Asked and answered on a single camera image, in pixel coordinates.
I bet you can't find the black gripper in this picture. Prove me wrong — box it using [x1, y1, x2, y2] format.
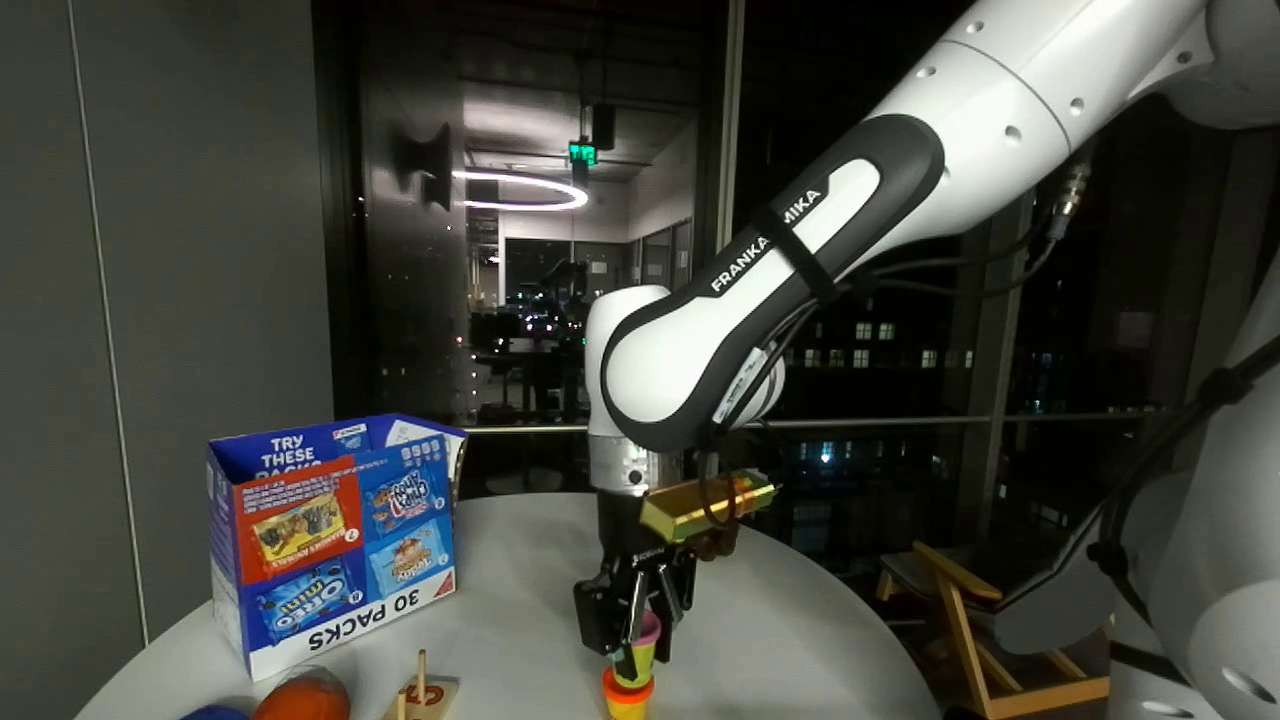
[572, 519, 701, 667]

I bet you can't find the yellow dough can orange lid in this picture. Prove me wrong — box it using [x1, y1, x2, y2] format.
[597, 667, 659, 720]

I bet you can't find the wooden toy boat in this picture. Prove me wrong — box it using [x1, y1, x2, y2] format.
[386, 642, 464, 720]

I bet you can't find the blue snack pack carton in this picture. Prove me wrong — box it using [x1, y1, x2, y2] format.
[205, 407, 468, 685]

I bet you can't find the orange ball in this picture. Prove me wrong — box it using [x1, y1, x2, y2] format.
[251, 667, 356, 720]

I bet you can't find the wooden folding chair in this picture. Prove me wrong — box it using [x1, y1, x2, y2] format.
[872, 536, 1120, 720]

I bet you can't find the horizontal window rail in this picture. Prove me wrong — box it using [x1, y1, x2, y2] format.
[456, 407, 1169, 438]

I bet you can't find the glowing ring ceiling light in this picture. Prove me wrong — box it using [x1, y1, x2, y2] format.
[448, 163, 594, 214]

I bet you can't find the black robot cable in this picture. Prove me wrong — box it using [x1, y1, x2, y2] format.
[854, 143, 1092, 300]

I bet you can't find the vertical window frame post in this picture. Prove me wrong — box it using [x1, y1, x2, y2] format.
[701, 0, 753, 272]

